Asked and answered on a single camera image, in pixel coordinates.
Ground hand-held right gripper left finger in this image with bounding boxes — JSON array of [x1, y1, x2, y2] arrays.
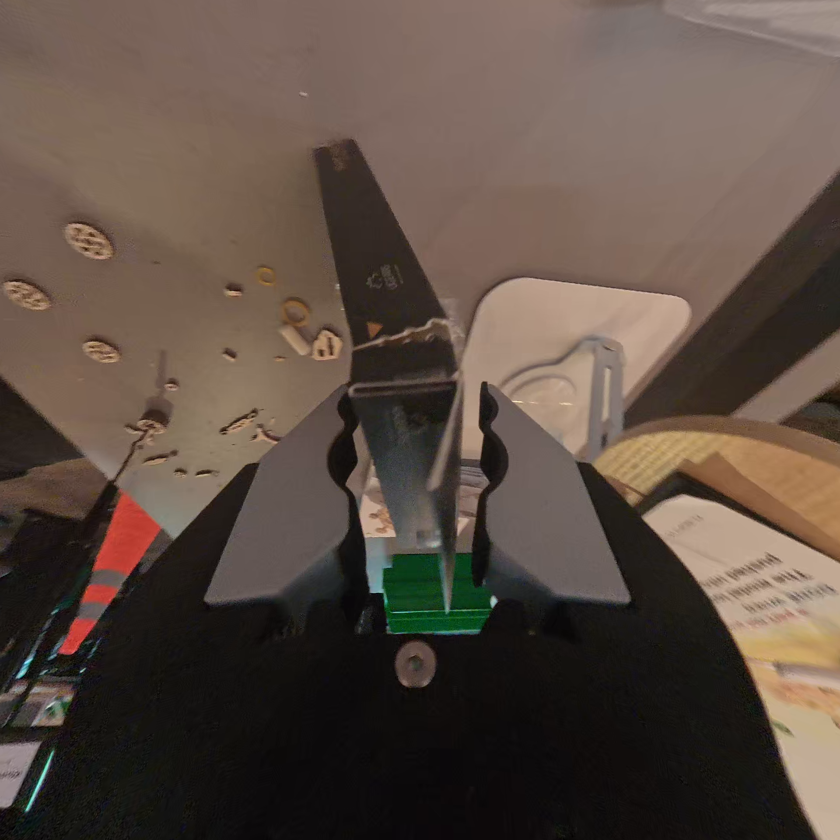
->
[[203, 384, 368, 608]]

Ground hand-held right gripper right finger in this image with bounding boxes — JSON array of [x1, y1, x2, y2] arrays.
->
[[469, 382, 632, 608]]

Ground wooden wheel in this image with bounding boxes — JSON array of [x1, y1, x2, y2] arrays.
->
[[125, 351, 175, 441]]

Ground black model kit box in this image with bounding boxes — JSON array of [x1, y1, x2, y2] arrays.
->
[[313, 138, 467, 614]]

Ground green plastic bin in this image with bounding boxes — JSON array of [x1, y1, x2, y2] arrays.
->
[[382, 553, 496, 634]]

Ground orange cloth grey stripes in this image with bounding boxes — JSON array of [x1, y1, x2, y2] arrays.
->
[[59, 492, 161, 657]]

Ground printed instruction sheet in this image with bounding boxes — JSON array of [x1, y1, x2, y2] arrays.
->
[[643, 495, 840, 840]]

